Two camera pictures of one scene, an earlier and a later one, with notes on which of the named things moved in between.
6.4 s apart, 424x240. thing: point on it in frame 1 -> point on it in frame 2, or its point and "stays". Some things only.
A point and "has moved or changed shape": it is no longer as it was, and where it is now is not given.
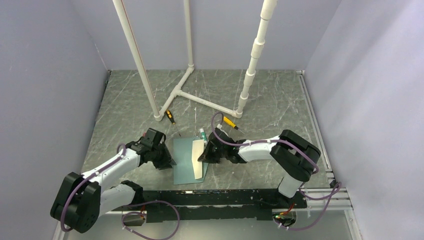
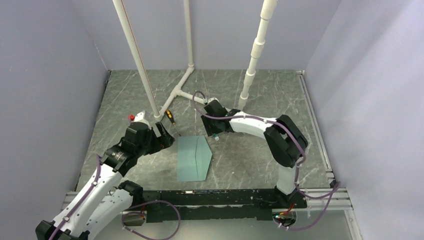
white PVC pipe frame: [268, 7] stays
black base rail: [215, 204] stays
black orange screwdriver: [170, 115] stays
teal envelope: [183, 169] has moved or changed shape
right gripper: [206, 157] -> [210, 129]
